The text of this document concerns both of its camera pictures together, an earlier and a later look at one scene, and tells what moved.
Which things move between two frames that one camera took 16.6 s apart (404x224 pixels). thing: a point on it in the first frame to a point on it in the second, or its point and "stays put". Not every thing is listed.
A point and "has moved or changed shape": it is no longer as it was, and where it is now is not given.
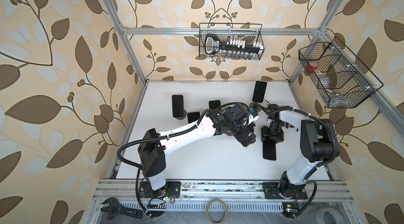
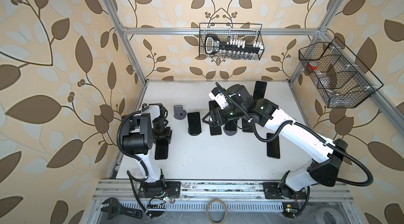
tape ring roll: [225, 213] stays put
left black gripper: [242, 136] to [168, 134]
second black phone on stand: [193, 116] stays put
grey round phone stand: [184, 114] stays put
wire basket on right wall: [342, 80] stays put
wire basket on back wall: [241, 41] stays put
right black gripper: [278, 137] to [218, 112]
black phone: [178, 105] has moved or changed shape
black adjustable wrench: [115, 209] stays put
